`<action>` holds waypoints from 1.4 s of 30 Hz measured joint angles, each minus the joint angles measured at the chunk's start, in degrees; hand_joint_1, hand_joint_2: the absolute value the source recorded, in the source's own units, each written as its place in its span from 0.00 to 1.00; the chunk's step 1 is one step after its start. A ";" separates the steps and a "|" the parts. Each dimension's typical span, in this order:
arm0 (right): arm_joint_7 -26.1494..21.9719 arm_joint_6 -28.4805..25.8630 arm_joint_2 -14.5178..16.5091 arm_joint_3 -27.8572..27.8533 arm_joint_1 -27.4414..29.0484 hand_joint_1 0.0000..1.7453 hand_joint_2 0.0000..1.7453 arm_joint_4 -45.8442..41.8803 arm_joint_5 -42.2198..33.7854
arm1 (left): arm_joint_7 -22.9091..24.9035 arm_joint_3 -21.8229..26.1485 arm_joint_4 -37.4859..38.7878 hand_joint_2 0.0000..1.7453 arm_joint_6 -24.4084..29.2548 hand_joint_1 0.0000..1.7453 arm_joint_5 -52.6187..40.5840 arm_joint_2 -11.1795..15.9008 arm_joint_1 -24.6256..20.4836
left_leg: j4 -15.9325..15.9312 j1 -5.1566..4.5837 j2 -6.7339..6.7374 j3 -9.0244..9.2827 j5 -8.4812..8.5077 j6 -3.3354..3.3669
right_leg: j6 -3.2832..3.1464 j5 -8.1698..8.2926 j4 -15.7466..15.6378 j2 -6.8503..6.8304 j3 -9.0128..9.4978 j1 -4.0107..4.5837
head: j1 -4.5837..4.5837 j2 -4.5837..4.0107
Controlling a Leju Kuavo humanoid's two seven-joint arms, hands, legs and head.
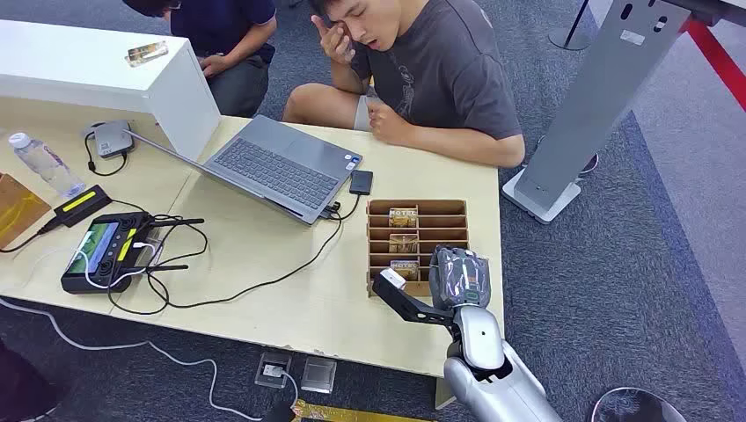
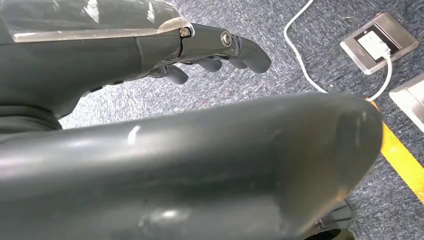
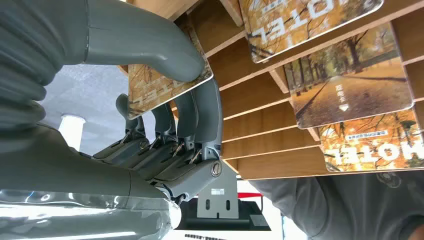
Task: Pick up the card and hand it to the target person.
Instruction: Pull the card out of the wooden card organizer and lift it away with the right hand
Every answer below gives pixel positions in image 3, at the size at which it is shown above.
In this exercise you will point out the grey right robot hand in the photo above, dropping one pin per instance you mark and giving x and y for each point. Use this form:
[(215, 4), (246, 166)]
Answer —
[(66, 165)]

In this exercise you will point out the wooden card rack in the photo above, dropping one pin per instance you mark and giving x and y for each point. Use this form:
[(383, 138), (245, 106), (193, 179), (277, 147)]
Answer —
[(258, 99)]

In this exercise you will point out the person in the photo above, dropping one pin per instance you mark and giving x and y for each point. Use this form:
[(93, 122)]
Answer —
[(348, 205)]

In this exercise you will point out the autumn path card with arrow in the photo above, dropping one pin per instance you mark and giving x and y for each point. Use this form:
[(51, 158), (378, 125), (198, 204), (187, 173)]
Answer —
[(351, 89)]

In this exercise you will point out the shiny silver cover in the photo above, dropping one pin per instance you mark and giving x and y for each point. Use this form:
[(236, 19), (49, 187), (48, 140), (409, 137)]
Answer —
[(66, 218)]

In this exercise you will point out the ribbed grey right arm sleeve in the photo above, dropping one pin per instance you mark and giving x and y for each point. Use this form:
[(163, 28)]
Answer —
[(20, 49)]

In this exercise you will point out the red strip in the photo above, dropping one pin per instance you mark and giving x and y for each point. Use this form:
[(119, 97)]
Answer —
[(250, 195)]

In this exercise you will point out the black flat base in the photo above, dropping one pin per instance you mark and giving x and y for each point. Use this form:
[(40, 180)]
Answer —
[(245, 218)]

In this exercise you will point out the white cylinder post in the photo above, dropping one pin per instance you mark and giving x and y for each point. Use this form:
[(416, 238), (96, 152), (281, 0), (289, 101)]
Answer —
[(71, 130)]

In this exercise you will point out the grey metal bracket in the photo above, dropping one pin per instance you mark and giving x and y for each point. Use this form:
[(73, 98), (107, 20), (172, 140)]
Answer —
[(218, 198)]

